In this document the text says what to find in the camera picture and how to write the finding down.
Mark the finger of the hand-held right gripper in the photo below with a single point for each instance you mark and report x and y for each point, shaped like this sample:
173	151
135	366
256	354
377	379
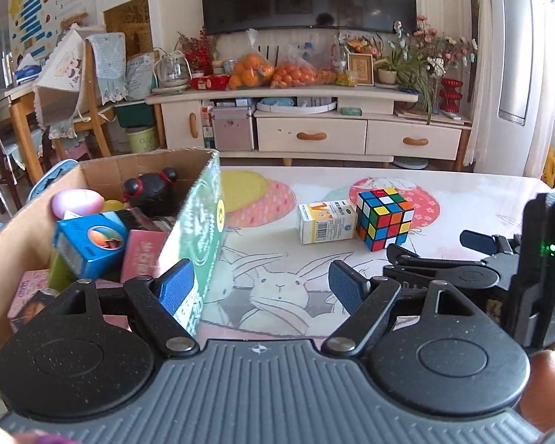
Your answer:
481	240
407	256

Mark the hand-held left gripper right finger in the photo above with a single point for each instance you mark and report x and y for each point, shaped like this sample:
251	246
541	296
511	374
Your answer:
344	286

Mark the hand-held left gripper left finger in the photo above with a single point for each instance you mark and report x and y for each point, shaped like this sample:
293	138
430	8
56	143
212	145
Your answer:
178	286

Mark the pink and blue figure-print box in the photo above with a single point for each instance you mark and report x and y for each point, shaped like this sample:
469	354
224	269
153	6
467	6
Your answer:
141	254

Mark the green-sided cardboard box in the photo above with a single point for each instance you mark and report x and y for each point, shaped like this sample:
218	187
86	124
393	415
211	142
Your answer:
203	222

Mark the red and black doll figure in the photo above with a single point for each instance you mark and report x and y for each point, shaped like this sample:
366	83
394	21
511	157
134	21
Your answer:
148	189

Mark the blue cartoon box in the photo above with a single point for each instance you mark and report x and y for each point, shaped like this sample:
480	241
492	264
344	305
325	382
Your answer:
83	249

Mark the yellow plastic egg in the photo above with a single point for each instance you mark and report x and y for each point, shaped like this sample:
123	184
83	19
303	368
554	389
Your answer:
113	205

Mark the yellow-green box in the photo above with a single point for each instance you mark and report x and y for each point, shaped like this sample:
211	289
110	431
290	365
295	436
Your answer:
58	273

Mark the pink plastic egg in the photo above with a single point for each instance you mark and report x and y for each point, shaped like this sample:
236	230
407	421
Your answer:
74	203

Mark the pink bow-print box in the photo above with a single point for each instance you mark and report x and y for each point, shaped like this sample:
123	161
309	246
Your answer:
27	296

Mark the person's right hand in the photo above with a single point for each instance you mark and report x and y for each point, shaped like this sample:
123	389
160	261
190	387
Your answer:
550	388

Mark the multicoloured puzzle cube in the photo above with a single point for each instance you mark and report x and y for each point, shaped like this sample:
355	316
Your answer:
384	217

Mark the white and orange medicine box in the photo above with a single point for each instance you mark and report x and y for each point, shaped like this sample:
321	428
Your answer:
323	226

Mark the cream curtain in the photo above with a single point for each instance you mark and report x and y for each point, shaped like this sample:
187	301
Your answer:
478	101

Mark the red candle holder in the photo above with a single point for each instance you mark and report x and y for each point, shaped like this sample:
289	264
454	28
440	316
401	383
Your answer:
451	95

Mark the light green waste bin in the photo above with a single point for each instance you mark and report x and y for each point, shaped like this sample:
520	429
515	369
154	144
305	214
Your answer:
141	138

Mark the cream television cabinet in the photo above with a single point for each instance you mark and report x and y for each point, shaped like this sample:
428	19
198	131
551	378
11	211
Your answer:
310	136

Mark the small green box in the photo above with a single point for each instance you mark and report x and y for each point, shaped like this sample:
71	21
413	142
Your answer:
350	111

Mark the pinkish metal box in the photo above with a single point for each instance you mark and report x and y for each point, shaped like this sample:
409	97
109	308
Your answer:
231	129

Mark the blue plastic object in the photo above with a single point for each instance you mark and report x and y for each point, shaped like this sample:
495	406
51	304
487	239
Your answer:
51	178

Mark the dark green storage bin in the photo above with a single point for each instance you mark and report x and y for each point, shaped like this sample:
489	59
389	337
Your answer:
136	114

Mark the potted green plant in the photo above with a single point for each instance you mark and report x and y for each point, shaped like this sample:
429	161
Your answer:
387	75

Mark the white round tray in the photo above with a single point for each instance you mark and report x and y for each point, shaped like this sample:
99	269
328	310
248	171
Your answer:
296	107

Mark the wooden chair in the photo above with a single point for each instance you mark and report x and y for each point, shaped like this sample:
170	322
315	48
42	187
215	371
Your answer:
92	120

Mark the white standing air conditioner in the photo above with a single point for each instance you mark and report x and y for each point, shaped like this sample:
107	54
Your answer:
536	55

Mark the bag of small yellow fruits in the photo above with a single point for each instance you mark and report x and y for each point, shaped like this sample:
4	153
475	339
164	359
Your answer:
333	77

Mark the artificial flower bouquet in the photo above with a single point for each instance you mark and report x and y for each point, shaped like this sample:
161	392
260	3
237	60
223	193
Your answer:
444	46

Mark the bag of small tangerines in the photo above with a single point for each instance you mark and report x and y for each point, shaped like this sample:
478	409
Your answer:
293	74

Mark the white paper bag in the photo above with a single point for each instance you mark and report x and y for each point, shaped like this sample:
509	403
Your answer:
141	74

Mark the glass kettle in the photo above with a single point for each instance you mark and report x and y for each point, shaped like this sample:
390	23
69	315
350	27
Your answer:
173	69

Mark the bag of large oranges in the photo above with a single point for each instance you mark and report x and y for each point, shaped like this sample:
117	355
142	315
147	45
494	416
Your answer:
249	71

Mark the wooden dining table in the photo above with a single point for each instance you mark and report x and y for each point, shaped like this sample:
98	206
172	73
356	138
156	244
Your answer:
23	120

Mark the teal lace cloth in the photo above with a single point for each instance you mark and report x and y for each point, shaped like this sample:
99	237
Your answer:
108	64

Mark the red berry bouquet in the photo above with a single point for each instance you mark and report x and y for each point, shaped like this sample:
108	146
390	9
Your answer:
199	51

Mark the white cartoon-print cloth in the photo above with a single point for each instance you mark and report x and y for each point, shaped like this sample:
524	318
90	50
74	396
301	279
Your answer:
62	69

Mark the blue tissue box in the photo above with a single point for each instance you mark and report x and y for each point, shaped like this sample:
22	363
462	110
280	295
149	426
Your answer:
27	72

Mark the wooden picture frame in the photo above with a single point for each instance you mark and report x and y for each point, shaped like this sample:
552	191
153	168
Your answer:
360	69

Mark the wall poster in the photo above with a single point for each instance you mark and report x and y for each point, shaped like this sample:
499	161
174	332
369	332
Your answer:
37	9

